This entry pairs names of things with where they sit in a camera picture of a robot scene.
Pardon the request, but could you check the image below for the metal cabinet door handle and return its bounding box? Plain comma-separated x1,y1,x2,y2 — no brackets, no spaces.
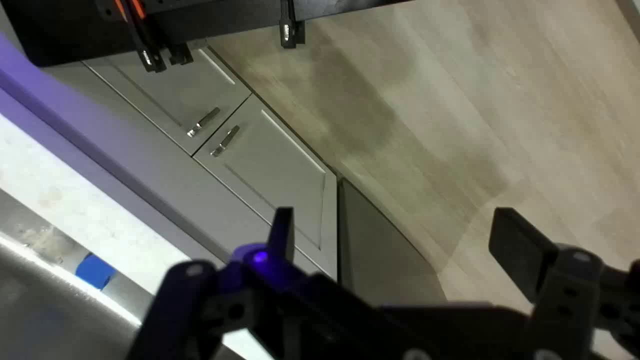
184,106,222,141
208,125,242,160

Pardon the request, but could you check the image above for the stainless steel sink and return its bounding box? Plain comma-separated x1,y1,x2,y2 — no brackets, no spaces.
0,189,167,360

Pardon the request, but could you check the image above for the blue tape piece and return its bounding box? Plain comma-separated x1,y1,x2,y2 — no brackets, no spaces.
75,252,121,292

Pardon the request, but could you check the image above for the stainless steel dishwasher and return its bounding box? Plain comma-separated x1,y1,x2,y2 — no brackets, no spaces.
336,176,449,311

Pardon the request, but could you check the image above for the white island cabinet door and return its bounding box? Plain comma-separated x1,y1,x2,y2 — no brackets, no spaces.
85,45,255,159
190,95,340,281

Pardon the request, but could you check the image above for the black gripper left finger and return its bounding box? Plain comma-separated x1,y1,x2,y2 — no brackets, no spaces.
126,206,299,360

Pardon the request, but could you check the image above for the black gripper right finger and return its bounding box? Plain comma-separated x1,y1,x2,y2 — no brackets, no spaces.
489,206,640,360

